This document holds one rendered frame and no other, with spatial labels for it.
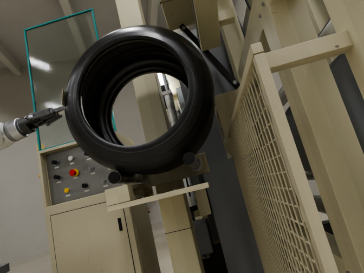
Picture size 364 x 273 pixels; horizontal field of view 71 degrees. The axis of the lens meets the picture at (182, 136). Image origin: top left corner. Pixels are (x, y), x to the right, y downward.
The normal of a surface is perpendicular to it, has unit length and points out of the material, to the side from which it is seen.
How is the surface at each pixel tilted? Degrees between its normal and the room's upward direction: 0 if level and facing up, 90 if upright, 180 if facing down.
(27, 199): 90
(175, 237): 90
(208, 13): 162
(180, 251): 90
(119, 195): 90
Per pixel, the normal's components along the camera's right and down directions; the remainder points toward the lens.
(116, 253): -0.13, -0.18
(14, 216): 0.16, -0.24
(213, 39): 0.18, 0.85
